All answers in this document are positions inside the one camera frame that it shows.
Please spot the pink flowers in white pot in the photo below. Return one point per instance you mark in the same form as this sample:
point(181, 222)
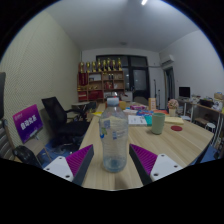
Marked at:
point(173, 104)

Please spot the orange upright box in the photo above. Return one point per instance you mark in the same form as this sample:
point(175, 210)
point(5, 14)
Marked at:
point(152, 103)

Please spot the black computer monitor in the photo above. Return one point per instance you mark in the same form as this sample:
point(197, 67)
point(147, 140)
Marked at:
point(184, 91)

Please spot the wooden shelf unit with trophies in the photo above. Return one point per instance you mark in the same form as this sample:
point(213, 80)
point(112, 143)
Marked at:
point(98, 83)

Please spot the pale green cup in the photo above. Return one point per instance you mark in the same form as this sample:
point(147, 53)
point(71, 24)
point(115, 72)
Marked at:
point(158, 124)

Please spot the small round side table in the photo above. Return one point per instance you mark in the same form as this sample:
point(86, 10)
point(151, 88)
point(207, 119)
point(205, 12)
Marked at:
point(81, 104)

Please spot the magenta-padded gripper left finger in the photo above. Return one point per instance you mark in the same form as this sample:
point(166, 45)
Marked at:
point(59, 168)

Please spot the cluttered wooden side desk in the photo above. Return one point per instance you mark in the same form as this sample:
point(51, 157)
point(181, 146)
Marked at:
point(206, 106)

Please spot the dark glass double door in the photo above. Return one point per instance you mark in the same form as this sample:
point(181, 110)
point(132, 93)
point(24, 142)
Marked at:
point(138, 76)

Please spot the white printed paper sheet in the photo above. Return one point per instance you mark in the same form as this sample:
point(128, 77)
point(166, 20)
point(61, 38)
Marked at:
point(136, 120)

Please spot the white wall air conditioner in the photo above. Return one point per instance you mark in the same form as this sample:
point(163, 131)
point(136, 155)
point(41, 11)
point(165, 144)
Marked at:
point(167, 60)

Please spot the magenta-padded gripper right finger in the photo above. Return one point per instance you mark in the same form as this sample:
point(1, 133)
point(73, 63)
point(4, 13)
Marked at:
point(163, 166)

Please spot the striped chair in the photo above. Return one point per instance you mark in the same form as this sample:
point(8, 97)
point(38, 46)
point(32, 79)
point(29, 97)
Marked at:
point(5, 143)

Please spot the purple sign board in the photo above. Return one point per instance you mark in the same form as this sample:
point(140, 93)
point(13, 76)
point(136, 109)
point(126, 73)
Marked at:
point(27, 123)

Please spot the white round stool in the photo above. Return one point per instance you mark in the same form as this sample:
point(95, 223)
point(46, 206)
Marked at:
point(210, 126)

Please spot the grey office chair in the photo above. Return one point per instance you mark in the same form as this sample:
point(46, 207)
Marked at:
point(140, 100)

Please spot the flat round red coaster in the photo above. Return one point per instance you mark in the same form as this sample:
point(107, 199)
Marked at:
point(176, 128)

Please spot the clear plastic water bottle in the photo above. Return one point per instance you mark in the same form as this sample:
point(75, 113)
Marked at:
point(114, 140)

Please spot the black office chair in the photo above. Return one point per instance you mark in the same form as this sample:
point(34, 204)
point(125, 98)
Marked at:
point(58, 116)

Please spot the yellow gift box red ribbon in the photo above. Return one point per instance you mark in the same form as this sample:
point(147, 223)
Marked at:
point(122, 105)

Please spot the pink wrapped packet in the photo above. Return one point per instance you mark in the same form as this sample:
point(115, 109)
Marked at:
point(138, 107)

